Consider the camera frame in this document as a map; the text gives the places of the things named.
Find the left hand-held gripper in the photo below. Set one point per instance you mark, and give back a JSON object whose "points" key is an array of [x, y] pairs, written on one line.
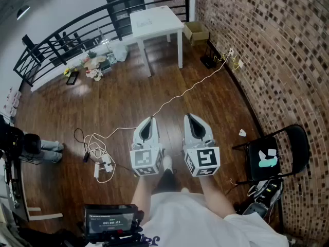
{"points": [[144, 158]]}

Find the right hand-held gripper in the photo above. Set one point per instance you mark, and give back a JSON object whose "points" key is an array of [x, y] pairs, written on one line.
{"points": [[204, 161]]}

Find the person's left forearm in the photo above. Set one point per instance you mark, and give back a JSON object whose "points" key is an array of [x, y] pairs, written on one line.
{"points": [[141, 199]]}

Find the person's right forearm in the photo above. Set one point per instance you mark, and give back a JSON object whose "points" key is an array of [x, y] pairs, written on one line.
{"points": [[213, 197]]}

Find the person's white shoe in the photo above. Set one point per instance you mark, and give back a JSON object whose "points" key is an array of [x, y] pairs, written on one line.
{"points": [[167, 161]]}

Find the white paper scrap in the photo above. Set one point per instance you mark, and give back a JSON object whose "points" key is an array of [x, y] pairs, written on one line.
{"points": [[242, 133]]}

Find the person's leg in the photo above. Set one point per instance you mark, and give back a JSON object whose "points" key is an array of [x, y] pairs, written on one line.
{"points": [[168, 181]]}

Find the black folding chair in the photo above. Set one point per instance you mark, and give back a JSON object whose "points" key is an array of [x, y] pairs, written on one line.
{"points": [[253, 148]]}

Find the white power strip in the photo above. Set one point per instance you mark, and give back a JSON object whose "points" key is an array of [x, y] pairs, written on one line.
{"points": [[96, 170]]}

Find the black charger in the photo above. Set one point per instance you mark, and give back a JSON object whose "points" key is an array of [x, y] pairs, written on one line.
{"points": [[86, 157]]}

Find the white packet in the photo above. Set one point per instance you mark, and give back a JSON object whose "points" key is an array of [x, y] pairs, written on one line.
{"points": [[262, 155], [272, 152]]}

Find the black router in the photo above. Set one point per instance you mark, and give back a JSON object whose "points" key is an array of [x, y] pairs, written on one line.
{"points": [[209, 62]]}

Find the teal packet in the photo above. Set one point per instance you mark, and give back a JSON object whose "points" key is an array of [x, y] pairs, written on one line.
{"points": [[267, 163]]}

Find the dark green box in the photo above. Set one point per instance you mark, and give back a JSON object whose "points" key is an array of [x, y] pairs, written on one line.
{"points": [[105, 67]]}

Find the white pink flower bouquet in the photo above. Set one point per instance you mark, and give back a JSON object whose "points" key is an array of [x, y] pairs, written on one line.
{"points": [[94, 74]]}

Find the translucent plastic bag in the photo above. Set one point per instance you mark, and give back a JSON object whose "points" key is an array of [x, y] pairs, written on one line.
{"points": [[120, 53]]}

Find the person's white shirt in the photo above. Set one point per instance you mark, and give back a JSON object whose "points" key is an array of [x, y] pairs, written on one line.
{"points": [[185, 220]]}

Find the kraft paper box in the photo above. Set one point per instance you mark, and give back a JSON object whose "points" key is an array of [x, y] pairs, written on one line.
{"points": [[96, 61]]}

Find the black grey device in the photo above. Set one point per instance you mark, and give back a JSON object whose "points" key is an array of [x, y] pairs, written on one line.
{"points": [[262, 197]]}

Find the green plant with pink flowers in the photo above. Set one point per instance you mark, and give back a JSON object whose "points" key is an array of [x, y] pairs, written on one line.
{"points": [[92, 54]]}

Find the cardboard box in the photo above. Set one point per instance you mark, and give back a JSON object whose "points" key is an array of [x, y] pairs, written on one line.
{"points": [[196, 35]]}

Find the yellow flowers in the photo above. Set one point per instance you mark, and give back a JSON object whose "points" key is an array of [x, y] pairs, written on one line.
{"points": [[68, 71]]}

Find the metal stand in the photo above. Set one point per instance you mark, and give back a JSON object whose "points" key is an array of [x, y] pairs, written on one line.
{"points": [[103, 36]]}

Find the white table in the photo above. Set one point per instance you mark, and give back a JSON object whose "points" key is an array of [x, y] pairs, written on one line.
{"points": [[154, 19]]}

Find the black metal railing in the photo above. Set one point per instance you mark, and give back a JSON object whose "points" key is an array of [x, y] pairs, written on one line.
{"points": [[187, 6]]}

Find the light wooden stool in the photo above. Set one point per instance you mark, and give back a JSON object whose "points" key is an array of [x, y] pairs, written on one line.
{"points": [[43, 216]]}

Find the row of white boxes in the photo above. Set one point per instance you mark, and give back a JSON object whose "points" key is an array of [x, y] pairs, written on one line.
{"points": [[12, 102]]}

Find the dark cluttered desk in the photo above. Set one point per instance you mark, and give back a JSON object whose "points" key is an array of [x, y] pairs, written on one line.
{"points": [[15, 189]]}

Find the black pendant lamp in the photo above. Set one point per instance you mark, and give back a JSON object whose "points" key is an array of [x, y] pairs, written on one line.
{"points": [[23, 12]]}

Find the white wall socket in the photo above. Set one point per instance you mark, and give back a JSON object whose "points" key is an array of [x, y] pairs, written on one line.
{"points": [[240, 63], [231, 51]]}

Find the black picture frame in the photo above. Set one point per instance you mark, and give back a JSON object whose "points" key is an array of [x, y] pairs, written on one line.
{"points": [[72, 78]]}

